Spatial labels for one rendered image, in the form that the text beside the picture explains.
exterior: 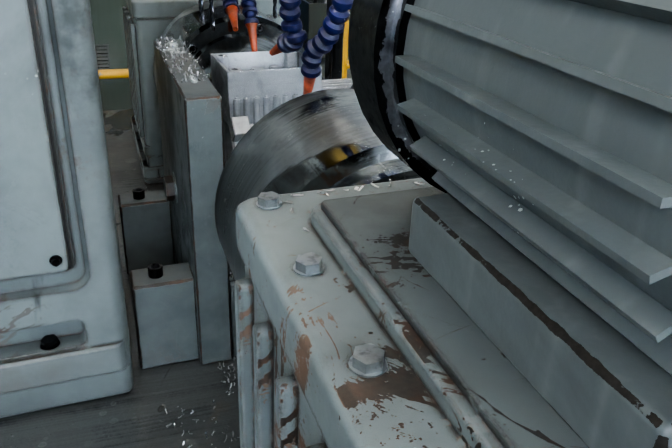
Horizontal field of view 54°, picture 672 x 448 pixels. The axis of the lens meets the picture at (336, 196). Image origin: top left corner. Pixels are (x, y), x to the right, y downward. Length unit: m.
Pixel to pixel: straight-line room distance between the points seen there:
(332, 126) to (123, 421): 0.42
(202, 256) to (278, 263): 0.42
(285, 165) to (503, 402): 0.34
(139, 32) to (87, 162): 0.62
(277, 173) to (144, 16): 0.76
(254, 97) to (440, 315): 0.56
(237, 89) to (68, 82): 0.23
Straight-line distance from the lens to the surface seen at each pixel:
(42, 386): 0.82
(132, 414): 0.82
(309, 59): 0.72
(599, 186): 0.21
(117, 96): 4.11
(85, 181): 0.70
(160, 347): 0.86
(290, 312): 0.33
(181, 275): 0.82
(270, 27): 1.09
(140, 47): 1.29
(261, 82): 0.82
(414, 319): 0.30
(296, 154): 0.56
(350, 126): 0.57
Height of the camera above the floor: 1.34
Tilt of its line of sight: 25 degrees down
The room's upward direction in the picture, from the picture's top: 2 degrees clockwise
